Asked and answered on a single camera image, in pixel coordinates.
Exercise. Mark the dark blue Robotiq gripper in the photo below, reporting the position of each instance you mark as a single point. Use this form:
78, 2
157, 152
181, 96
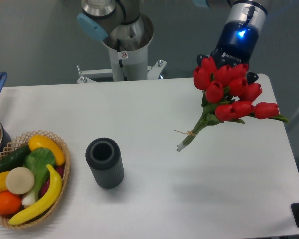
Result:
235, 46

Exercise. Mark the red tulip bouquet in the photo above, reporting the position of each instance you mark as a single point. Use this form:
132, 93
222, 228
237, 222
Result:
227, 97

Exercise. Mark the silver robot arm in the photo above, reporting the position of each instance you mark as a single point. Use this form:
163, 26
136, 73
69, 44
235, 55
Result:
247, 12

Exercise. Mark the dark grey ribbed vase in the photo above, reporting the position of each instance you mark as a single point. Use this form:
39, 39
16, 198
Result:
103, 156

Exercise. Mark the dark red vegetable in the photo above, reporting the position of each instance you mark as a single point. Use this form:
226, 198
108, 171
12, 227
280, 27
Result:
60, 171

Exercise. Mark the yellow squash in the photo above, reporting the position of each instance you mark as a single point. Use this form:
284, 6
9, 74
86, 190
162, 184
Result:
40, 141

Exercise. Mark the green bok choy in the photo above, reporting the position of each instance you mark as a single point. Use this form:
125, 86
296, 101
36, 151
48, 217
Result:
36, 162

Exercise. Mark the yellow plastic banana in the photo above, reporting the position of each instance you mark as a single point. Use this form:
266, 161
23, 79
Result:
44, 203

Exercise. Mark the woven wicker basket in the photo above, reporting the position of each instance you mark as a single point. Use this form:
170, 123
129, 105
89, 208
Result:
18, 143

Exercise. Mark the green cucumber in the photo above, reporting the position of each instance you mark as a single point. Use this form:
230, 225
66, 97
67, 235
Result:
14, 159

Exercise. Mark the beige round disc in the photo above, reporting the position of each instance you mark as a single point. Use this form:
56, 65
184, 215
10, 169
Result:
20, 180

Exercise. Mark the orange fruit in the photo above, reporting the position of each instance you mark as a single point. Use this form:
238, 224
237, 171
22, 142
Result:
9, 203

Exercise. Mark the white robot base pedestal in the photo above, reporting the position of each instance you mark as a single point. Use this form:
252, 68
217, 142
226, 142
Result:
126, 33

